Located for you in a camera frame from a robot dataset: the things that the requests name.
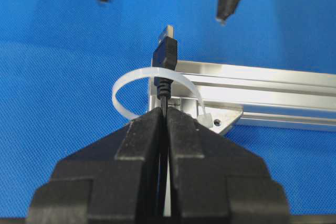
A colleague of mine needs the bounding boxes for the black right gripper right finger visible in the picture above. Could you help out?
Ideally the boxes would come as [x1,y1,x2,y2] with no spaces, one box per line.
[166,108,290,223]

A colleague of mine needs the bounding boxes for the aluminium extrusion frame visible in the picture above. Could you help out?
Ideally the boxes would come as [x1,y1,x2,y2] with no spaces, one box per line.
[146,60,336,135]

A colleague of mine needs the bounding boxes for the white zip tie loop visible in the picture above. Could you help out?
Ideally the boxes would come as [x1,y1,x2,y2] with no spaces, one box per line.
[111,67,213,128]

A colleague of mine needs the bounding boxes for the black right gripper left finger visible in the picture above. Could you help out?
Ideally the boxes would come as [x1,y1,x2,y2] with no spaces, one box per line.
[26,108,163,223]

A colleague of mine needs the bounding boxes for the black usb cable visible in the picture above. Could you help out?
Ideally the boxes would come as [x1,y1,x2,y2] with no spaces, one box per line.
[151,24,180,217]

